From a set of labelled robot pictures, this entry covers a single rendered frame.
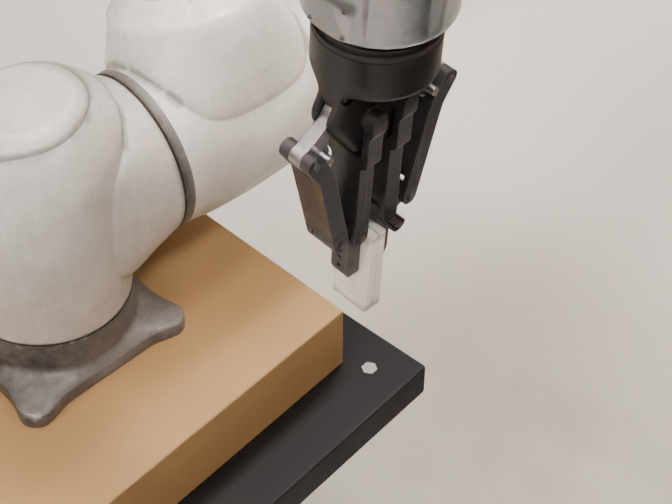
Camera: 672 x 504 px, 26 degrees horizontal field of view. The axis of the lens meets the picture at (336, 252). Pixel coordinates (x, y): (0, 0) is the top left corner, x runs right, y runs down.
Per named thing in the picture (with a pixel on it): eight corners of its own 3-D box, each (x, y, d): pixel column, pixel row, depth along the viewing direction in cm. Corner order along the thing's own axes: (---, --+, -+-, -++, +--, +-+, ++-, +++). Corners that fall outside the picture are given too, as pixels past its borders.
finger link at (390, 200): (353, 69, 85) (370, 58, 86) (347, 202, 93) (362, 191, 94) (402, 102, 83) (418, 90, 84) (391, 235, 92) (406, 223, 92)
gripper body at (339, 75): (382, -53, 84) (372, 72, 90) (275, 7, 79) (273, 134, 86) (481, 7, 80) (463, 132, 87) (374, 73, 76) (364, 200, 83)
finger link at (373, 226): (344, 209, 93) (352, 204, 93) (339, 283, 98) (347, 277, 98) (378, 234, 91) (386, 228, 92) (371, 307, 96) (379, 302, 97)
